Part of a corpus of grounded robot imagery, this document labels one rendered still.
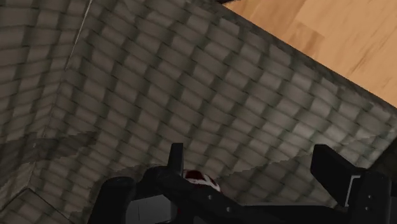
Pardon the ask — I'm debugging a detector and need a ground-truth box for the red and white round object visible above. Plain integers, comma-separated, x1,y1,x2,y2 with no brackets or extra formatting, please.
183,169,221,193

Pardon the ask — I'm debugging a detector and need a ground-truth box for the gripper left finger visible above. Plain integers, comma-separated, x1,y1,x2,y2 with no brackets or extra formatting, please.
89,143,259,224

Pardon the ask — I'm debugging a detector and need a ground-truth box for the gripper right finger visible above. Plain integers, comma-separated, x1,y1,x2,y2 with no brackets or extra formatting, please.
310,143,393,224

